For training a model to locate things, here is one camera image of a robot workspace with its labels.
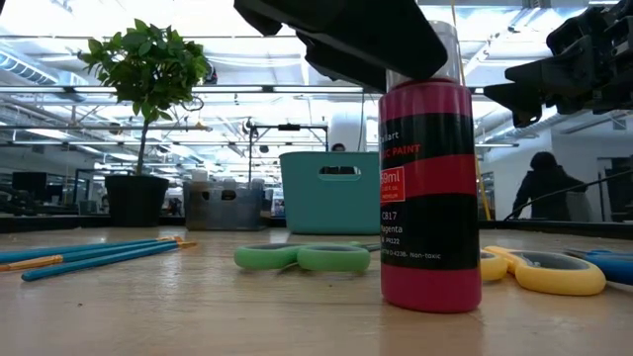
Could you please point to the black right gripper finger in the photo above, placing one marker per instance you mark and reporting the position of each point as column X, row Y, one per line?
column 524, row 99
column 569, row 66

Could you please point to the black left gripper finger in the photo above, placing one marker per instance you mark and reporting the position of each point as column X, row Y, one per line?
column 346, row 74
column 356, row 29

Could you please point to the magenta paint bottle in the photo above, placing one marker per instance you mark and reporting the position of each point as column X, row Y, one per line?
column 430, row 198

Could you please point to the yellow scissors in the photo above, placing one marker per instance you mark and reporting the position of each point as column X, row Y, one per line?
column 544, row 282

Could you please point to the green scissors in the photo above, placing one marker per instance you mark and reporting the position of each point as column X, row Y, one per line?
column 334, row 264

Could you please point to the blue scissors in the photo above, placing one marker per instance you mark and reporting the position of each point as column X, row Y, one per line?
column 618, row 269

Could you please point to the person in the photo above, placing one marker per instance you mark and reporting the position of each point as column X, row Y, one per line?
column 338, row 147
column 544, row 193

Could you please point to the teal plastic bin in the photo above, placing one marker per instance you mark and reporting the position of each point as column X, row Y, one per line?
column 306, row 198

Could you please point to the potted green plant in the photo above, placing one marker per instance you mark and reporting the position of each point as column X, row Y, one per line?
column 136, row 200

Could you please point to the black metal stand frame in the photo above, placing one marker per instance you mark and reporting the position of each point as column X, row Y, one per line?
column 289, row 127

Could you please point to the black table frame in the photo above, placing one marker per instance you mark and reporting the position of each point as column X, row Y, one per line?
column 544, row 229

